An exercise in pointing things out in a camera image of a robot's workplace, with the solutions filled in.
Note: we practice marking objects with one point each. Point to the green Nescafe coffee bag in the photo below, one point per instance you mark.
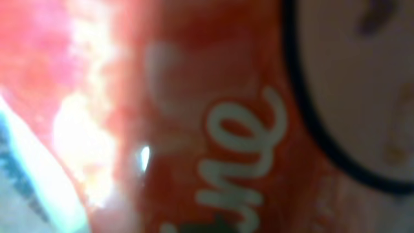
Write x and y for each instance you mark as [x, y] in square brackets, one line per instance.
[217, 116]

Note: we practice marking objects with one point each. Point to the mint green wipes packet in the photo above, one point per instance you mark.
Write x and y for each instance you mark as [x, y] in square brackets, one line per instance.
[36, 175]

